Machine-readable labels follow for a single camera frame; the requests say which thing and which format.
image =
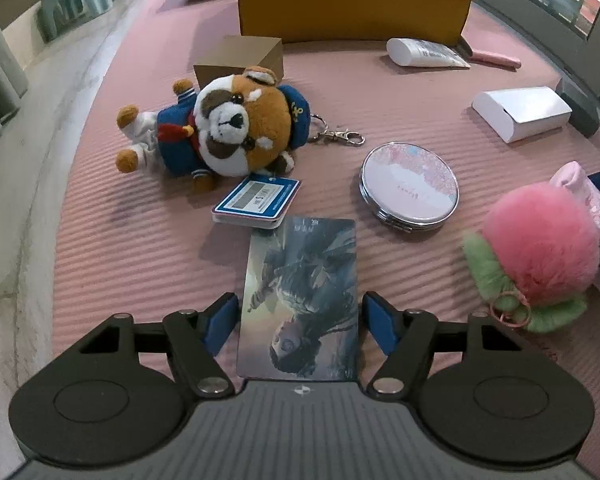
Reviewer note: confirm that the pink ribbed mat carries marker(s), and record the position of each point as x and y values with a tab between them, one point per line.
130	240

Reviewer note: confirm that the blue card pack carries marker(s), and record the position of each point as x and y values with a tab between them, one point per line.
257	200

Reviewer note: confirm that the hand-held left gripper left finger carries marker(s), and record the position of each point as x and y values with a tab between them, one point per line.
219	327

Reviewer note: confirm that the dark grey box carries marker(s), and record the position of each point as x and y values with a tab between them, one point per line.
577	105

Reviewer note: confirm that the small brown cardboard box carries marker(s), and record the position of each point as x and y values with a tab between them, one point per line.
245	55

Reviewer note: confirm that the pink cloth pouch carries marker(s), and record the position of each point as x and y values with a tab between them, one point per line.
580	185

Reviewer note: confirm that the orange storage box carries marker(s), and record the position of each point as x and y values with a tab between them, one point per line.
350	5

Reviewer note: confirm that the printed photo card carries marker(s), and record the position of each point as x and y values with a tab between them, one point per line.
300	285

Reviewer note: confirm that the round compact mirror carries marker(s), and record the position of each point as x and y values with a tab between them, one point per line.
407	185

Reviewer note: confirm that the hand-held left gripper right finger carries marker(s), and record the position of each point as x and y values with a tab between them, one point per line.
380	327

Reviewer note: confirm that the white cardboard box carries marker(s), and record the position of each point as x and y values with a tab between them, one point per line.
525	110

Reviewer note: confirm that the white cream tube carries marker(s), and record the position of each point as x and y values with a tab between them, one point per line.
420	52

